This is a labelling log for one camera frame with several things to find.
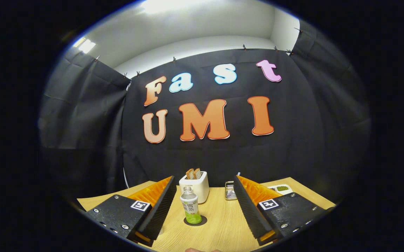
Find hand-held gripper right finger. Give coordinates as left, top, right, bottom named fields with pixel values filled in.
left=233, top=175, right=335, bottom=246

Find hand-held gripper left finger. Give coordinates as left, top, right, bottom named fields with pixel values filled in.
left=85, top=176, right=177, bottom=247

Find clear juice bottle white label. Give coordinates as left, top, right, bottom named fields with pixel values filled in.
left=180, top=186, right=202, bottom=225

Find round dark brown coaster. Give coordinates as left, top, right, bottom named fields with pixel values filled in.
left=183, top=215, right=208, bottom=226

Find wooden table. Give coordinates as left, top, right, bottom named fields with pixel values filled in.
left=77, top=177, right=336, bottom=252

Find white dish green contents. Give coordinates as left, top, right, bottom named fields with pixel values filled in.
left=268, top=184, right=293, bottom=195

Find white toaster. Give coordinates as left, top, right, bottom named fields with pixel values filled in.
left=179, top=171, right=210, bottom=204

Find small ceiling light panel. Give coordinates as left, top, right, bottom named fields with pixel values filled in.
left=77, top=38, right=96, bottom=54

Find large ceiling light panel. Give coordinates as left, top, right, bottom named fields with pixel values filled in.
left=142, top=0, right=204, bottom=14

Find wire mesh basket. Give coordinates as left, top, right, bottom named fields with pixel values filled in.
left=225, top=180, right=238, bottom=201

